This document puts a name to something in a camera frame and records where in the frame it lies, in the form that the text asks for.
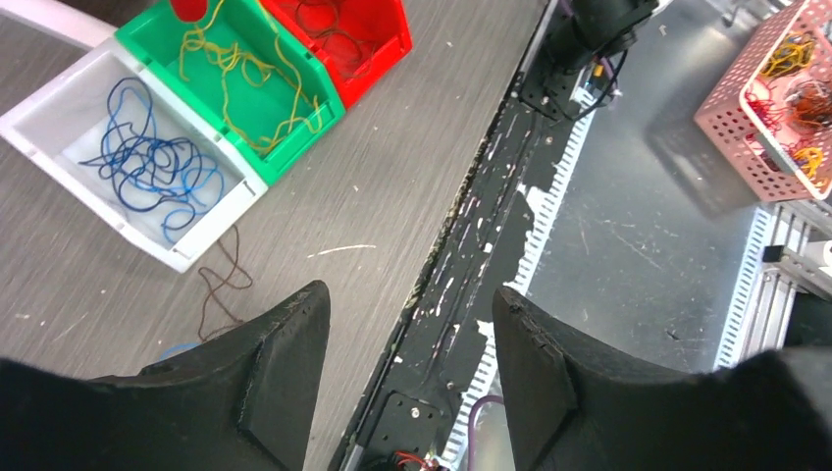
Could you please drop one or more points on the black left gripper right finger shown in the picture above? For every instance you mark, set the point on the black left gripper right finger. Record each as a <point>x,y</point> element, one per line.
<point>573,402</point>

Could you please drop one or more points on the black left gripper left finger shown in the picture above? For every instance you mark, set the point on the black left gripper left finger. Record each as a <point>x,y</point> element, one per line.
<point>244,400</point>

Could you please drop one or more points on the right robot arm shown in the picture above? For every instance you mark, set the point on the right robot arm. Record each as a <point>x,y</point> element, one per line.
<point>594,29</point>

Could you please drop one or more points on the white plastic bin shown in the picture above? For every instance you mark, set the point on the white plastic bin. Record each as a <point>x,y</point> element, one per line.
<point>121,142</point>

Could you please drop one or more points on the green plastic bin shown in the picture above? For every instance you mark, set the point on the green plastic bin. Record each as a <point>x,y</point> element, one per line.
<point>245,74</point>

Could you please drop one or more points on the pink perforated basket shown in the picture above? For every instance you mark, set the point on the pink perforated basket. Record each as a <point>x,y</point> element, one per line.
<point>770,113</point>

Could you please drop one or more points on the red plastic bin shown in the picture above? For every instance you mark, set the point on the red plastic bin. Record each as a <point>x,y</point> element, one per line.
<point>358,41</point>

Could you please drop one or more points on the red t-shirt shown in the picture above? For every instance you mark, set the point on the red t-shirt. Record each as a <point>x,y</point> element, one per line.
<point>189,11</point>

